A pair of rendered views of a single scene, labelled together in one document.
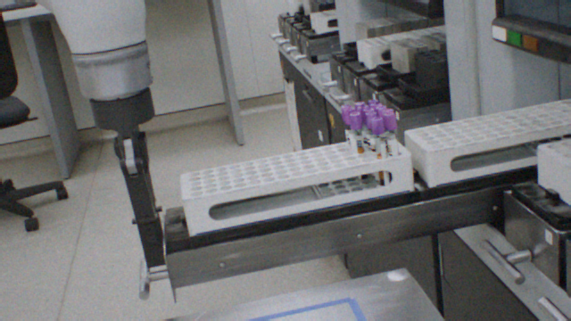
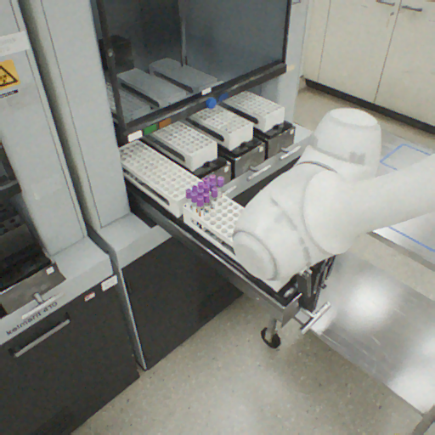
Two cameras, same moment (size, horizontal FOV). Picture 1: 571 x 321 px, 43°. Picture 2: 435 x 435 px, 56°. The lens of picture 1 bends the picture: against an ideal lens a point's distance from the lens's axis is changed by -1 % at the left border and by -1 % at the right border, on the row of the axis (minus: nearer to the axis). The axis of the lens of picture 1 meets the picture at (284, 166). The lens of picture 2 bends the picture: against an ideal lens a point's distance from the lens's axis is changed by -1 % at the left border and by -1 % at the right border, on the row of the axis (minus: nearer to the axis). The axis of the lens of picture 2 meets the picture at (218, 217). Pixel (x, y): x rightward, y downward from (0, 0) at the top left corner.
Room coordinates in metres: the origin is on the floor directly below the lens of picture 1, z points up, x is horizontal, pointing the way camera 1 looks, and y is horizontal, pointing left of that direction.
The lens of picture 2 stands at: (1.33, 0.48, 1.49)
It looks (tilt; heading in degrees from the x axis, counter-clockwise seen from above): 42 degrees down; 233
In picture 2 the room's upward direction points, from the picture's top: straight up
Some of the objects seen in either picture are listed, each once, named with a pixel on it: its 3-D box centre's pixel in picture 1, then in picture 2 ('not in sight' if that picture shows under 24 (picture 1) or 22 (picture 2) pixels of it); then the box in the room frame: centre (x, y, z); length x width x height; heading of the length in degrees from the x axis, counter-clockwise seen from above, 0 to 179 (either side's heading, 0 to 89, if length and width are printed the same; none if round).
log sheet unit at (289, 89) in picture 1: (290, 116); not in sight; (2.66, -0.05, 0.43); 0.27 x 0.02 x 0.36; 6
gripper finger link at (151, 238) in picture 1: (148, 228); not in sight; (0.85, 0.18, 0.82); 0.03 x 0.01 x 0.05; 6
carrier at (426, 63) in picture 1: (430, 71); (3, 243); (1.33, -0.30, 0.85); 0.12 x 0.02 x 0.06; 7
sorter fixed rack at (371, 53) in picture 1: (425, 46); not in sight; (1.65, -0.36, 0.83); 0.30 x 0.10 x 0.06; 96
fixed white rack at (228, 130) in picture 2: not in sight; (209, 121); (0.64, -0.48, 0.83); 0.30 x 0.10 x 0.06; 96
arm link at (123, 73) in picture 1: (114, 70); not in sight; (0.87, 0.19, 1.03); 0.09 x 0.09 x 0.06
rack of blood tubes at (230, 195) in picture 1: (295, 186); (241, 236); (0.89, -0.01, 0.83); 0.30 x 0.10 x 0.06; 97
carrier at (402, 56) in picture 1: (404, 58); not in sight; (1.48, -0.28, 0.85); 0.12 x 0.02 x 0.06; 7
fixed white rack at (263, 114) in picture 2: not in sight; (241, 106); (0.49, -0.50, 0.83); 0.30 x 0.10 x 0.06; 96
